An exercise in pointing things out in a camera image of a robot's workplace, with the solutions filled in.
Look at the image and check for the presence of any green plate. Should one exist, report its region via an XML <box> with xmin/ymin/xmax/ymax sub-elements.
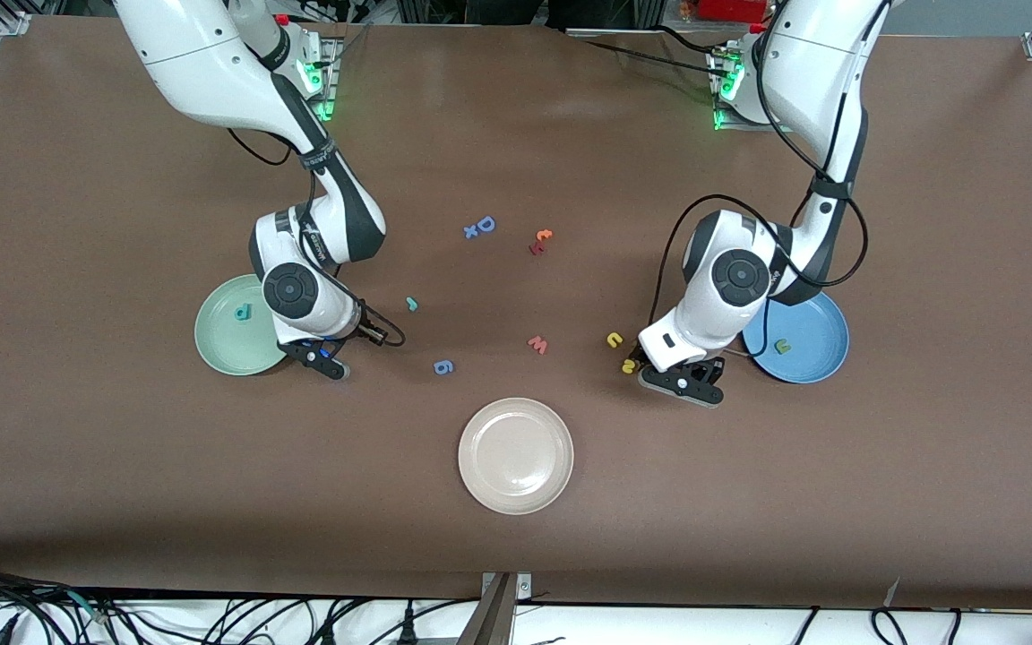
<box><xmin>194</xmin><ymin>273</ymin><xmax>304</xmax><ymax>376</ymax></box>

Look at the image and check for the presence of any blue plate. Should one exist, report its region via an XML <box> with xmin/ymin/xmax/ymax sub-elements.
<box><xmin>741</xmin><ymin>288</ymin><xmax>850</xmax><ymax>385</ymax></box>

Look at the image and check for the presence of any beige plate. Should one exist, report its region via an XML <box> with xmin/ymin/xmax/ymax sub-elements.
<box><xmin>458</xmin><ymin>398</ymin><xmax>575</xmax><ymax>516</ymax></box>

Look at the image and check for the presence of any red box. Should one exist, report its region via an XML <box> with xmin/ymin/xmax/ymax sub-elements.
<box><xmin>700</xmin><ymin>0</ymin><xmax>772</xmax><ymax>23</ymax></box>

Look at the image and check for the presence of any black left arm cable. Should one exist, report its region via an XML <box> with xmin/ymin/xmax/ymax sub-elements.
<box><xmin>650</xmin><ymin>18</ymin><xmax>869</xmax><ymax>359</ymax></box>

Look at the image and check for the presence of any black base cable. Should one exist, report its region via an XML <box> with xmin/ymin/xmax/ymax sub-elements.
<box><xmin>655</xmin><ymin>22</ymin><xmax>741</xmax><ymax>55</ymax></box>
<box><xmin>570</xmin><ymin>34</ymin><xmax>721</xmax><ymax>74</ymax></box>

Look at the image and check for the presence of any aluminium table edge bracket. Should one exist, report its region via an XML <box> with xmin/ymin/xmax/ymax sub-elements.
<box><xmin>458</xmin><ymin>572</ymin><xmax>535</xmax><ymax>645</ymax></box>

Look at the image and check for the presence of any looped black floor cable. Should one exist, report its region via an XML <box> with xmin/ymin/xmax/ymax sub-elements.
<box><xmin>870</xmin><ymin>607</ymin><xmax>909</xmax><ymax>645</ymax></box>

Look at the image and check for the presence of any teal floor cable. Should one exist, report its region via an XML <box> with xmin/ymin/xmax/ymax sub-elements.
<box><xmin>64</xmin><ymin>587</ymin><xmax>114</xmax><ymax>624</ymax></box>

